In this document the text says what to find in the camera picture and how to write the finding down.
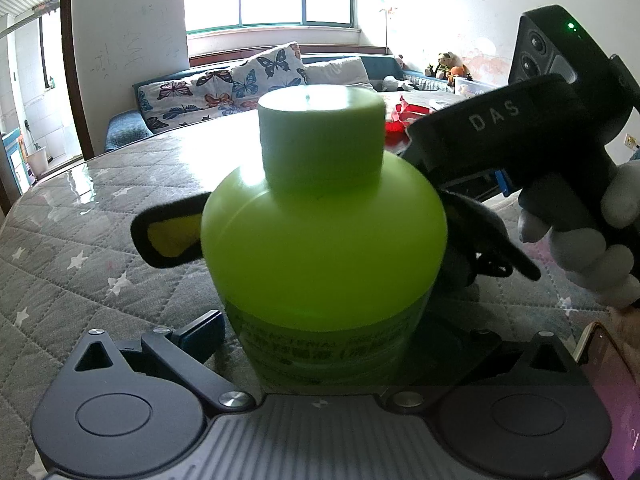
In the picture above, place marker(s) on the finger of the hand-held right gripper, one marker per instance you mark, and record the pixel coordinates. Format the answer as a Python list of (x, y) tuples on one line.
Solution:
[(504, 183)]

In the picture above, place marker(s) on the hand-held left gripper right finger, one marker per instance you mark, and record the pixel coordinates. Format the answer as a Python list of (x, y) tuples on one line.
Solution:
[(475, 355)]

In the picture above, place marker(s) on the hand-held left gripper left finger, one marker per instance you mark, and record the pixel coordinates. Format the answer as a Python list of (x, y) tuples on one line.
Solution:
[(202, 332)]

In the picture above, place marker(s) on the green plastic bottle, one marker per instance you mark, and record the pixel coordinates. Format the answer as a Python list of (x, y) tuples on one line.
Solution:
[(320, 240)]

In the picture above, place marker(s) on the person's right hand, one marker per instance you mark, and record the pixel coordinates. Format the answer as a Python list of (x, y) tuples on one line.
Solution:
[(620, 200)]

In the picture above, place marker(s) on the clear plastic storage box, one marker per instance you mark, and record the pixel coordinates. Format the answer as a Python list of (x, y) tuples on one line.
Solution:
[(472, 87)]

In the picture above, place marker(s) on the orange plush toy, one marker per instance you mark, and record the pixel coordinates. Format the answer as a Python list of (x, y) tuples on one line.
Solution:
[(457, 75)]

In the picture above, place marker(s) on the brown bear plush toy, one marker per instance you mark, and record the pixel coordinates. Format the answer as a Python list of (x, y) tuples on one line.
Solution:
[(445, 62)]

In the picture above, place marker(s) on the red satin ribbon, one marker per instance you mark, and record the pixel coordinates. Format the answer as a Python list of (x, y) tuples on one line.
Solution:
[(400, 116)]

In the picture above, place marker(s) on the panda plush toy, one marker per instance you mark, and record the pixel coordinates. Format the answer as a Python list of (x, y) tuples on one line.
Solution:
[(397, 83)]

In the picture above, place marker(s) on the smartphone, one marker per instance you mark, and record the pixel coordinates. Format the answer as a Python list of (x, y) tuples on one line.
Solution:
[(620, 400)]

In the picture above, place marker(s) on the pinwheel on stick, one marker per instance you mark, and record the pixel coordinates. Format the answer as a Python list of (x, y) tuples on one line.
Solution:
[(387, 10)]

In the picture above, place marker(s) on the white pillow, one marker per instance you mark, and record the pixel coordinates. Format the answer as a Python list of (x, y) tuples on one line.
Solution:
[(337, 71)]

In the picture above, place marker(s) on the blue sofa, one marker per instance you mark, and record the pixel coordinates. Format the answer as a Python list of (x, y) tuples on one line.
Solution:
[(125, 132)]

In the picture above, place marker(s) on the wide butterfly print pillow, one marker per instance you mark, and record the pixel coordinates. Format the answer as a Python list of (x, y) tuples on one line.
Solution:
[(185, 97)]

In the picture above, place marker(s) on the white bucket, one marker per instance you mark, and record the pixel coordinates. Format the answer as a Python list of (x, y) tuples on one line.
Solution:
[(37, 160)]

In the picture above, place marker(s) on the blue small cabinet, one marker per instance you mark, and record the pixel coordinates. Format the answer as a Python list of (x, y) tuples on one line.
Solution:
[(17, 160)]

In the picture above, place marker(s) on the square butterfly print pillow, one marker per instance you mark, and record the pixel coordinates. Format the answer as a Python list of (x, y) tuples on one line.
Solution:
[(272, 70)]

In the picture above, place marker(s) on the wall socket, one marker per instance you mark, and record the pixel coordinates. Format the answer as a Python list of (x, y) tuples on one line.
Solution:
[(632, 141)]

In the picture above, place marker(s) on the dark wooden door frame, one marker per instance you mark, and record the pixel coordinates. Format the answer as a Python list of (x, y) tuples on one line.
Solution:
[(75, 85)]

